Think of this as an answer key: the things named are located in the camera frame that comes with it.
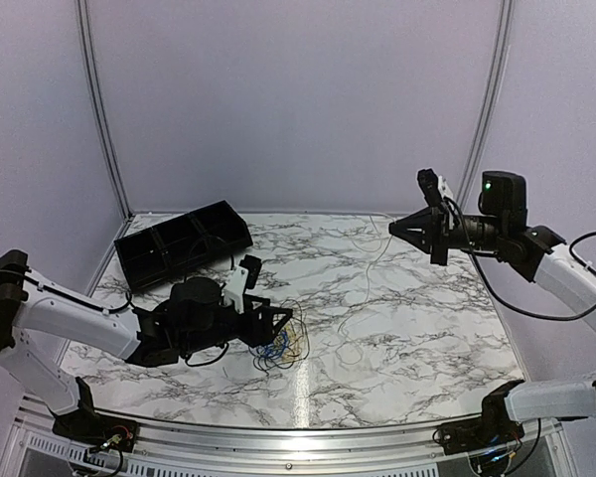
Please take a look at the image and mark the left aluminium frame post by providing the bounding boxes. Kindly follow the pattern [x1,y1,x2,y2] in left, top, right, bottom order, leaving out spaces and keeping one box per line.
[75,0,133,222]

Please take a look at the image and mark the blue cable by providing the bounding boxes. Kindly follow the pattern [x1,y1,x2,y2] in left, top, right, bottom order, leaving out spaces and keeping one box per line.
[248,335,292,372]

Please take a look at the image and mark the black three-compartment bin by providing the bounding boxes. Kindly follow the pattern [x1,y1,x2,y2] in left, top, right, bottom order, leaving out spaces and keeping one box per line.
[115,201,252,293]

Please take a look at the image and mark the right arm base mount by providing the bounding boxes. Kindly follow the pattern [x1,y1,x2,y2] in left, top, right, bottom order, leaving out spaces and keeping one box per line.
[432,418,524,455]

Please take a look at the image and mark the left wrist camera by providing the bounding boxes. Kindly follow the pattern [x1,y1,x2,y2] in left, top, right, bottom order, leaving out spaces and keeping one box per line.
[223,254,262,314]

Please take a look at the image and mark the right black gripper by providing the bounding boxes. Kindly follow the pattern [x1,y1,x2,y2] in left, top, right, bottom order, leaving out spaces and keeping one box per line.
[389,206,507,265]

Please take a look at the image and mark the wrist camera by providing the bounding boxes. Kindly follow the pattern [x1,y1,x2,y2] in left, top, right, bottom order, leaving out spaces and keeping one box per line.
[417,169,454,210]
[223,254,262,314]

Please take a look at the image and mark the right aluminium frame post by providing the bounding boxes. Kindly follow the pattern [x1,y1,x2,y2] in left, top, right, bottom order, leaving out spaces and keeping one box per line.
[456,0,516,210]

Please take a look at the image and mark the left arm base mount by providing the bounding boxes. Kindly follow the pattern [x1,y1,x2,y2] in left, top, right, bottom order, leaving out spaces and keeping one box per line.
[52,408,139,452]

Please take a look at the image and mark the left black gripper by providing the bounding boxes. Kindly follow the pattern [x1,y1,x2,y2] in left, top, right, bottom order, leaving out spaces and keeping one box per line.
[181,295,293,357]

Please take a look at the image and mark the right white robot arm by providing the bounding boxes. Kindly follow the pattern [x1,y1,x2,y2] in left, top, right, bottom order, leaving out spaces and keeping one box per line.
[388,169,596,453]

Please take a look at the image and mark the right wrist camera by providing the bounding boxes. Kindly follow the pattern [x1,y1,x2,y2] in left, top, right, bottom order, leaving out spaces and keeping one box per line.
[417,169,454,210]

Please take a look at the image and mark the aluminium front rail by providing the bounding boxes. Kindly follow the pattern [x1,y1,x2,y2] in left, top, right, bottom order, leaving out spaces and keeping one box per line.
[0,392,567,477]

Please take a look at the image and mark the aluminium frame post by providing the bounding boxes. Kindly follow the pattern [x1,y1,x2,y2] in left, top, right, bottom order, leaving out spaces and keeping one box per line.
[75,0,133,222]
[456,0,516,210]

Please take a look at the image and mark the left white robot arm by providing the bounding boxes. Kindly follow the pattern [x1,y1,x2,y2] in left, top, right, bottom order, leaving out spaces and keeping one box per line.
[0,249,293,442]

